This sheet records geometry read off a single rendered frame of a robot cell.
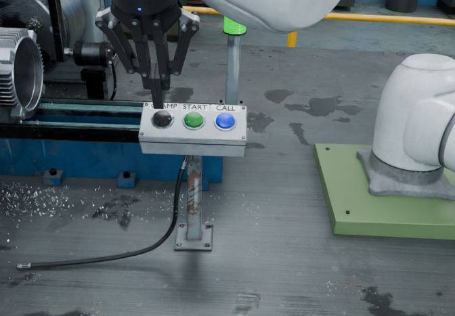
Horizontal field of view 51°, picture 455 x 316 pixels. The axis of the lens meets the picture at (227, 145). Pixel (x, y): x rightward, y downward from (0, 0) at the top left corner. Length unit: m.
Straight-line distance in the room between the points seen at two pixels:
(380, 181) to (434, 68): 0.26
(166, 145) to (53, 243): 0.32
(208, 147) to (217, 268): 0.23
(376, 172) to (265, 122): 0.39
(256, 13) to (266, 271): 0.61
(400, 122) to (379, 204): 0.17
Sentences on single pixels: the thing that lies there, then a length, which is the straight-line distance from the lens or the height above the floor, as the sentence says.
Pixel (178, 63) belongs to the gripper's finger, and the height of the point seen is 1.19.
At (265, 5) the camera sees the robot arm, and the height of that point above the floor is 1.34.
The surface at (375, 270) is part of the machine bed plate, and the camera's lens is 0.92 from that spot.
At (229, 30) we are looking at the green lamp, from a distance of 1.28.
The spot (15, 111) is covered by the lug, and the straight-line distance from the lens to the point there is 1.08.
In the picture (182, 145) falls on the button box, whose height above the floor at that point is 1.03.
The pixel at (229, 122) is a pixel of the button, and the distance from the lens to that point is 0.75.
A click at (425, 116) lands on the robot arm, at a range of 0.97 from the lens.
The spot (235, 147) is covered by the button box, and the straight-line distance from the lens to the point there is 0.76.
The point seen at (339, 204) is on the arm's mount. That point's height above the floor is 0.83.
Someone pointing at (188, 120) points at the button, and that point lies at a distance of 0.75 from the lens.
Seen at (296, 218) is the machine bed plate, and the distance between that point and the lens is 0.99.
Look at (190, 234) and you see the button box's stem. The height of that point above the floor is 0.82.
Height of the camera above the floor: 1.42
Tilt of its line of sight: 31 degrees down
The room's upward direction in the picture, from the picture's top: 3 degrees clockwise
